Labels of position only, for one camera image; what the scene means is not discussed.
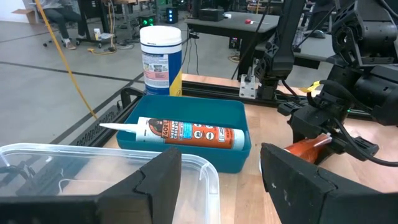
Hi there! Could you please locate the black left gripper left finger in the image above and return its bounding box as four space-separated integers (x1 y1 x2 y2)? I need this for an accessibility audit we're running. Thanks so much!
0 147 183 224

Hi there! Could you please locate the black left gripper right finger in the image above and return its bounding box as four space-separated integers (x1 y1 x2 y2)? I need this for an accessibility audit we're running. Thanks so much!
260 142 398 224

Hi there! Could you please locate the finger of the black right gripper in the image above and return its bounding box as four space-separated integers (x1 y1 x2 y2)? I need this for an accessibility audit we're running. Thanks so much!
312 144 335 165
290 107 343 146

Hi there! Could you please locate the orange sealant tube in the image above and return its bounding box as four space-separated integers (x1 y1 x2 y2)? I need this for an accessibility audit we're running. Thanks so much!
284 133 333 165
99 116 246 151

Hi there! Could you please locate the Lysol wipes canister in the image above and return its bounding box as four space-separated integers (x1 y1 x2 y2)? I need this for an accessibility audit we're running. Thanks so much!
139 25 183 96

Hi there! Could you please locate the grey desk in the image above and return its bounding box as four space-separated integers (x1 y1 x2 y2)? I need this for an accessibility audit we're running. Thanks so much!
294 30 336 70

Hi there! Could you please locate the black computer mouse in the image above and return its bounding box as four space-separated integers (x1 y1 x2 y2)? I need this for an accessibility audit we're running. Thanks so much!
307 29 326 40

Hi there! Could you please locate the black keyboard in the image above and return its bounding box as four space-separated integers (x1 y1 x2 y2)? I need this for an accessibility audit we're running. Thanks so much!
70 104 137 147

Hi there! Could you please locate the clear plastic container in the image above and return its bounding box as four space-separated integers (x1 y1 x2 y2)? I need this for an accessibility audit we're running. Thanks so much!
0 142 221 224

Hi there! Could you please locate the teal plastic bin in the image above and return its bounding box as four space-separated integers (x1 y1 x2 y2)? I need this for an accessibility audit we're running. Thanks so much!
116 95 252 174

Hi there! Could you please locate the black table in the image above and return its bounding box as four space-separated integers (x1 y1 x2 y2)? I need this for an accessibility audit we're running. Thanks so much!
185 11 280 78

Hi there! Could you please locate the black box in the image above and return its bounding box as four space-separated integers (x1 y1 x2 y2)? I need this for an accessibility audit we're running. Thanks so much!
198 8 225 22

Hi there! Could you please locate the computer with blue light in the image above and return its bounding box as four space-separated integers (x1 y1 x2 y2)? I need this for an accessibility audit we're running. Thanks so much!
165 6 180 24

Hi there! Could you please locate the device with green lights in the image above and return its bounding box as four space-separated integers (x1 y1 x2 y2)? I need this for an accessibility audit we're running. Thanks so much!
139 15 156 29

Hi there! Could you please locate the seated person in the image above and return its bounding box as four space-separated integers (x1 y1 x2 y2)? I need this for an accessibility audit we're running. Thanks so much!
39 0 86 50

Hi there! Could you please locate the cardboard box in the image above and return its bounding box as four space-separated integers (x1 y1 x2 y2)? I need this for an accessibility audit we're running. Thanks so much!
11 8 40 25

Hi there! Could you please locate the yellow cable tag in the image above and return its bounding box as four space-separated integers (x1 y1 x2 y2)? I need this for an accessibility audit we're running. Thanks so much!
298 80 322 93

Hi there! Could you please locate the silver metal bracket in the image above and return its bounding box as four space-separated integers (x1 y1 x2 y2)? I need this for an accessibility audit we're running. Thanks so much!
238 74 257 100

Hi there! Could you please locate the yellow cord plug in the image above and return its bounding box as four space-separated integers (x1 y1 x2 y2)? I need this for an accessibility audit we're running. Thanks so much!
87 46 118 56

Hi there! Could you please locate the yellow extension cable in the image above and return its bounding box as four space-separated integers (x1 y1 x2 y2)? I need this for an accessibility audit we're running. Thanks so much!
33 0 99 121

